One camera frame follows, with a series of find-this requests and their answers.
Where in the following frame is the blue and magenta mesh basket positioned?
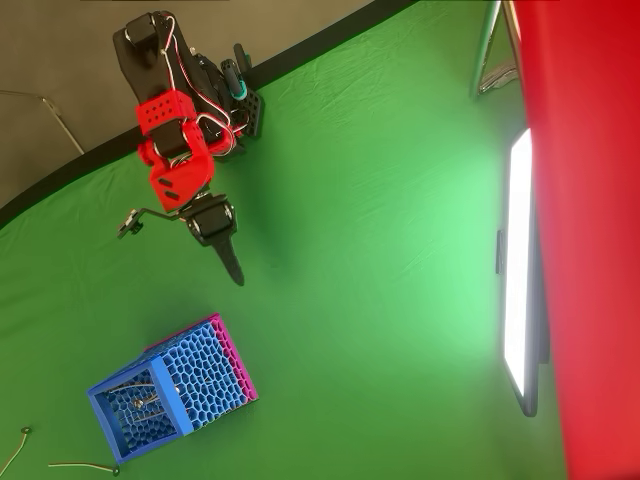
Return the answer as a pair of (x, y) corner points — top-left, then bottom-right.
(86, 312), (260, 466)

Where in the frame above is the small gripper camera board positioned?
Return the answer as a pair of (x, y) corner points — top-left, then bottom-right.
(117, 206), (181, 240)

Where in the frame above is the chrome tube stand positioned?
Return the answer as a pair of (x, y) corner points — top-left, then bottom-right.
(468, 0), (524, 101)

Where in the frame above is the black clamp with teal ring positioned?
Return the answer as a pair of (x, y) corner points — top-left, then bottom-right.
(219, 43), (251, 102)

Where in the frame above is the black monitor on stand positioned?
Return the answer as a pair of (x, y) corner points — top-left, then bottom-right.
(494, 127), (551, 419)

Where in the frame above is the blurred red plastic part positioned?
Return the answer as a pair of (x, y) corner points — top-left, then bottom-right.
(510, 0), (640, 480)

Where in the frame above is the thin cable on floor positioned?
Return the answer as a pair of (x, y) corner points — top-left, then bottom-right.
(0, 426), (32, 479)

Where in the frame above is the thin pale yellow cable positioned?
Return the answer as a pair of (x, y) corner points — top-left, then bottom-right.
(48, 460), (122, 477)

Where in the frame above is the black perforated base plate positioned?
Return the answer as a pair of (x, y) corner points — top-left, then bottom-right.
(230, 87), (266, 140)

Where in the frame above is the green table cloth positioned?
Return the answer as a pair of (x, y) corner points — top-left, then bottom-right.
(0, 0), (569, 480)

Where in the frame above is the thin chrome chair leg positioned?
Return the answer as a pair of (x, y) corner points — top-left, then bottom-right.
(0, 89), (86, 156)

